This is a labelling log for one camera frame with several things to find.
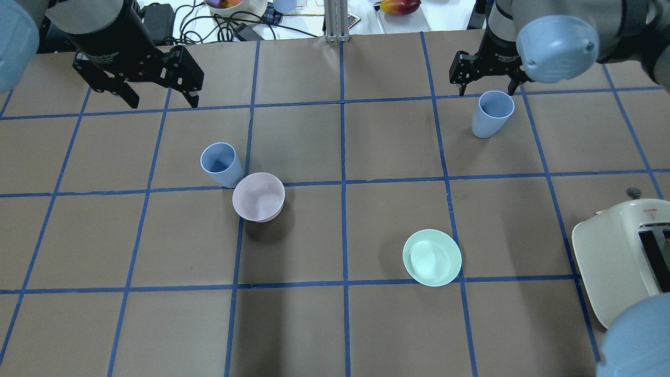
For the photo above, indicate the cream white toaster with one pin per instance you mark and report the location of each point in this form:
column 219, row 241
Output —
column 622, row 255

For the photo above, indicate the blue cup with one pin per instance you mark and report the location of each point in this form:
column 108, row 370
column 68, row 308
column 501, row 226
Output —
column 222, row 163
column 493, row 109
column 285, row 6

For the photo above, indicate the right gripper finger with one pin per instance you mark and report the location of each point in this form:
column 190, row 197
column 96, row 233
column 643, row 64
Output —
column 521, row 84
column 460, row 71

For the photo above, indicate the red yellow mango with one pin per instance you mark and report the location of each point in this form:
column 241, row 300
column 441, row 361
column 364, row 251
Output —
column 399, row 7

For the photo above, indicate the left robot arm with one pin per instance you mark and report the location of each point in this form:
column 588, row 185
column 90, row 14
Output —
column 20, row 33

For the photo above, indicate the pink bowl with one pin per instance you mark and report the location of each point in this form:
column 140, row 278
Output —
column 259, row 197

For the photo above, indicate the white metal tray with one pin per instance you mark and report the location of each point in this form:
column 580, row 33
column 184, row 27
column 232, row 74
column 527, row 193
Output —
column 399, row 24

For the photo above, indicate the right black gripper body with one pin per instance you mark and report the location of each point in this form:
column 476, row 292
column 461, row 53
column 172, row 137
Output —
column 501, row 51

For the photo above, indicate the black power adapter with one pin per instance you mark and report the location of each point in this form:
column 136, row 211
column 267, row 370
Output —
column 158, row 19

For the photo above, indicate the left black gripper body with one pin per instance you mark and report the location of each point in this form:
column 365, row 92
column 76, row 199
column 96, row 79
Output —
column 111, row 40

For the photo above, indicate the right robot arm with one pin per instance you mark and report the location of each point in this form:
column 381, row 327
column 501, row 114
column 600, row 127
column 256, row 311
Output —
column 553, row 41

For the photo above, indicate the blue cup on rack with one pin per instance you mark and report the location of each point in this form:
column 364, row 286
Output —
column 285, row 6

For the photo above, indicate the mint green bowl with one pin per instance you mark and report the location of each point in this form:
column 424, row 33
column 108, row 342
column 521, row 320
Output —
column 432, row 258

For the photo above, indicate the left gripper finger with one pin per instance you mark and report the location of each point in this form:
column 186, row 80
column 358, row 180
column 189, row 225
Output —
column 120, row 87
column 185, row 75

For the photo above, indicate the beige bowl with blocks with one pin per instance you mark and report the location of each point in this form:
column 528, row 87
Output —
column 245, row 10

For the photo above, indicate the aluminium frame post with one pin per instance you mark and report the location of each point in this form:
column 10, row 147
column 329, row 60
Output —
column 336, row 21

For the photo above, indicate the small remote control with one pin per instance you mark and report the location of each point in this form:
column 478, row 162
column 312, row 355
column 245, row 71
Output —
column 353, row 20

